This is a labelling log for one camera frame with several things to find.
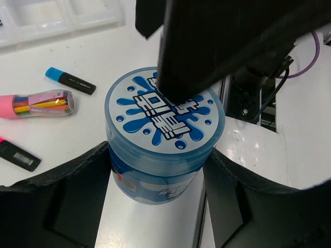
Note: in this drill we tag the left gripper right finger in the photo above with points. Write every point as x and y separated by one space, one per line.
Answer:
248 210

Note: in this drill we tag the white three-compartment tray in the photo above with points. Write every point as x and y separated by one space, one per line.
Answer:
29 21

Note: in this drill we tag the pink highlighter marker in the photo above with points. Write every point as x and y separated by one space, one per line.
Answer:
18 156

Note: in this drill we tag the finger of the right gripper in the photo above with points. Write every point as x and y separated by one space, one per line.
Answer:
149 16

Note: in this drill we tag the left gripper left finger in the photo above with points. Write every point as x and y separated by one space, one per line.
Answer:
58 208

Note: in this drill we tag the pink-capped tube of pens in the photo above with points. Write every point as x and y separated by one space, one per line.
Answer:
54 103

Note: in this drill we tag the blue highlighter marker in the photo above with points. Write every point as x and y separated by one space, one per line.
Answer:
70 81

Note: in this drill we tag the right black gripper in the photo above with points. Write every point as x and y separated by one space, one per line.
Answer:
203 41

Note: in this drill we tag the blue slime jar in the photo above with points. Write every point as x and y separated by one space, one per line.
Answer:
157 148

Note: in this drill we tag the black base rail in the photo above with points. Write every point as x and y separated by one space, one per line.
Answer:
245 106

